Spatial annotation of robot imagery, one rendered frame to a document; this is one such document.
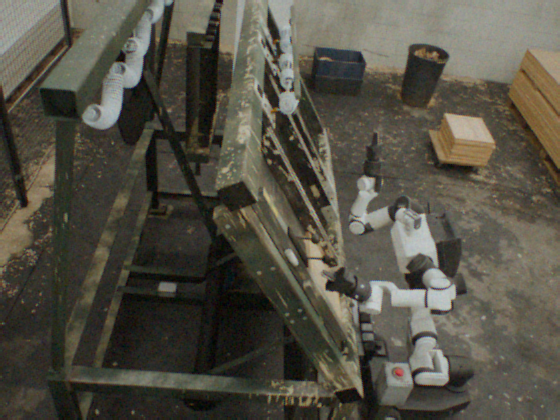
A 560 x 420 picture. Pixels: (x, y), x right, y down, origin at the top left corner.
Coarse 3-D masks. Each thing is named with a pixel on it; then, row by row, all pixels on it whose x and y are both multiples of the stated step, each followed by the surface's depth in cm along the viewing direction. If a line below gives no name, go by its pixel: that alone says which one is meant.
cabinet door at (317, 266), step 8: (312, 248) 243; (312, 256) 239; (320, 256) 254; (312, 264) 233; (320, 264) 250; (320, 272) 244; (320, 280) 239; (328, 296) 244; (336, 296) 260; (336, 304) 255
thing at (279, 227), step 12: (264, 192) 189; (264, 204) 190; (276, 216) 195; (276, 228) 198; (288, 240) 202; (300, 264) 211; (312, 276) 217; (324, 300) 225; (324, 312) 230; (336, 312) 238; (336, 324) 236
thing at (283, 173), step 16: (256, 80) 204; (272, 112) 209; (288, 112) 209; (272, 144) 216; (272, 160) 221; (288, 176) 227; (288, 192) 233; (304, 192) 240; (304, 208) 239; (304, 224) 245; (320, 224) 251; (336, 256) 265
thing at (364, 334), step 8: (352, 312) 269; (360, 312) 277; (360, 320) 272; (368, 320) 272; (360, 328) 270; (368, 328) 268; (360, 336) 266; (368, 336) 264; (360, 344) 262; (368, 344) 260; (360, 352) 258; (368, 352) 258; (376, 352) 262; (368, 360) 263
